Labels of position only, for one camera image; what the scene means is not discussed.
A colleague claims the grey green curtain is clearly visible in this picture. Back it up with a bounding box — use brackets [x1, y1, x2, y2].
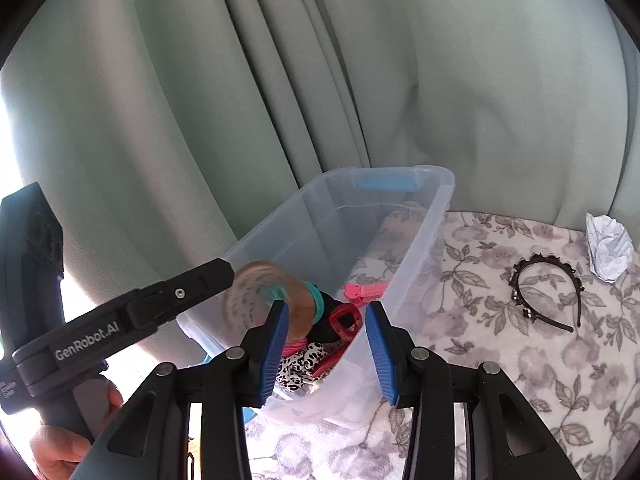
[0, 0, 637, 363]

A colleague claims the teal hair tie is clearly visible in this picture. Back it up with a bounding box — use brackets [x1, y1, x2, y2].
[257, 281, 327, 327]

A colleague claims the black cap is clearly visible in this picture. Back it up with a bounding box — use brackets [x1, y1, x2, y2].
[309, 291, 352, 347]

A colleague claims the person's left hand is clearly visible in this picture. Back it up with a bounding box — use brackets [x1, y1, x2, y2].
[29, 377, 125, 480]

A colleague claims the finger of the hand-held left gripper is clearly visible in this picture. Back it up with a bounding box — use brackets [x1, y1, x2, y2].
[125, 257, 237, 332]

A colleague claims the pink hair clip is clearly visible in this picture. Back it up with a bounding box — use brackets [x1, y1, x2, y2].
[343, 280, 392, 307]

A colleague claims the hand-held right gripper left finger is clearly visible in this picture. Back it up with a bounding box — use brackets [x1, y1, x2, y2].
[89, 301, 292, 480]

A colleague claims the leopard print scrunchie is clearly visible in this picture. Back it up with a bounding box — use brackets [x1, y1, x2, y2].
[272, 342, 332, 394]

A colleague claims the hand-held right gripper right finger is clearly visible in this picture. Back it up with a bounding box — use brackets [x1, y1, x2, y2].
[365, 301, 583, 480]

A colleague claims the clear plastic storage bin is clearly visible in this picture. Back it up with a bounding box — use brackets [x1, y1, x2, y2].
[177, 164, 456, 432]

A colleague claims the white floral blanket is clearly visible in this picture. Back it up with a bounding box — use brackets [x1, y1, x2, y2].
[245, 210, 640, 480]

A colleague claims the red claw hair clip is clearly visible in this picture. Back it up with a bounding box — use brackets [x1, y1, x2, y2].
[327, 305, 362, 344]

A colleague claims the crumpled white paper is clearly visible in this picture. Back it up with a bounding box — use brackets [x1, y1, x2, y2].
[586, 212, 635, 282]

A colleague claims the brown cardboard tape roll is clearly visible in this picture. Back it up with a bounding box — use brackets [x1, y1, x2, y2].
[222, 260, 327, 342]

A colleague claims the pink hair ties bundle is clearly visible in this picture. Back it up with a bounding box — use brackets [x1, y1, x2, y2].
[281, 337, 312, 357]

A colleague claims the black studded headband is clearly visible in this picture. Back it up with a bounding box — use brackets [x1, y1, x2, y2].
[509, 252, 587, 335]

